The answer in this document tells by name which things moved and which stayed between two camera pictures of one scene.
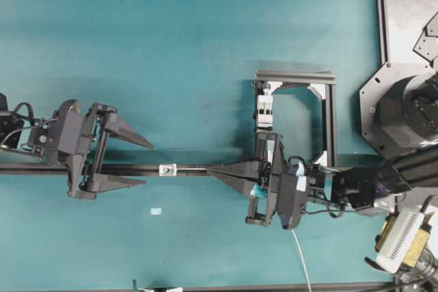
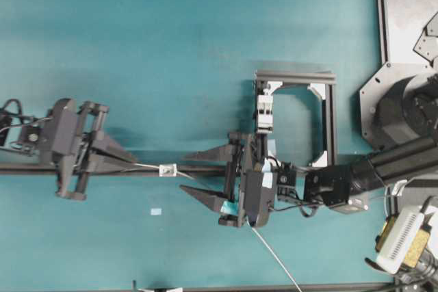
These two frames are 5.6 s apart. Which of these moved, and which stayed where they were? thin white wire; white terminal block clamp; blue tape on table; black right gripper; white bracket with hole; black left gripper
Moved: black right gripper; thin white wire; black left gripper
Stayed: white terminal block clamp; white bracket with hole; blue tape on table
